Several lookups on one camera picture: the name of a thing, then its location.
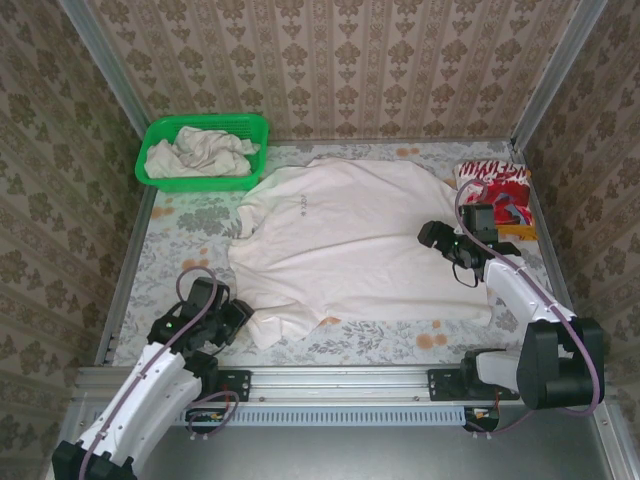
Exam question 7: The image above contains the plain white t-shirt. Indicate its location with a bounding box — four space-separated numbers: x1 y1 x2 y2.
227 157 495 350

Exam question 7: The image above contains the folded white red-print t-shirt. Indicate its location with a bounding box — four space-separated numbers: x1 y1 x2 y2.
453 159 532 229

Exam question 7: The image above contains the black wiring connector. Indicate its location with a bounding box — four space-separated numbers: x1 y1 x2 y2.
185 407 232 434
463 405 502 433

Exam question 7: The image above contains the floral patterned table cover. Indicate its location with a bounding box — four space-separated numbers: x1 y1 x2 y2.
107 139 576 367

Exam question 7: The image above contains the green plastic basket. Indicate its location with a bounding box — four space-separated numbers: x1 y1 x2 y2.
135 114 271 194

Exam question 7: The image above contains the grey metal panel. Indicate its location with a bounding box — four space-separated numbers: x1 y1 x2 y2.
44 404 640 480

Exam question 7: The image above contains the crumpled white t-shirt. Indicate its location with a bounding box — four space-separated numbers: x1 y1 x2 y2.
144 125 261 179

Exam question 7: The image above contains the left black wrist camera box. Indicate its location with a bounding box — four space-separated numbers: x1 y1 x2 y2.
187 278 231 321

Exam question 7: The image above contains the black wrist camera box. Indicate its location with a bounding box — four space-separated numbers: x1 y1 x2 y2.
459 203 499 247
187 278 231 321

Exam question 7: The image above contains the right black wrist camera box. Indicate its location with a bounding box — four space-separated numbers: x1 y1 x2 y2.
459 203 499 247

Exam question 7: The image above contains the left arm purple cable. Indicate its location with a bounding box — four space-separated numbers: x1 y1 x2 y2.
77 268 241 480

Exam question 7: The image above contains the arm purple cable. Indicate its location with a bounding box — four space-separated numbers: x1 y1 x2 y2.
77 268 241 480
453 178 601 441

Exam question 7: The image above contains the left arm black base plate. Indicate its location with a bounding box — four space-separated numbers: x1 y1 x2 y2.
162 368 252 403

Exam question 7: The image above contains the aluminium table side rail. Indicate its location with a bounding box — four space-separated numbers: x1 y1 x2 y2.
519 144 591 364
94 187 157 367

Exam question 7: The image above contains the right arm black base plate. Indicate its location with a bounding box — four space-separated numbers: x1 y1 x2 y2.
427 368 521 403

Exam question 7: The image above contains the aluminium mounting rail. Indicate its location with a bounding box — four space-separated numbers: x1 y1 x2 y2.
74 365 612 404

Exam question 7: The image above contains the slotted grey cable duct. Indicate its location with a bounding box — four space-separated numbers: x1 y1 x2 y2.
92 404 466 427

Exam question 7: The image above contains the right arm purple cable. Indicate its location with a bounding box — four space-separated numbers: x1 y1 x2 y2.
453 178 601 441

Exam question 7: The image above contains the aluminium frame post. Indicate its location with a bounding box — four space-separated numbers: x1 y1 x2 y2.
509 0 609 151
58 0 153 149

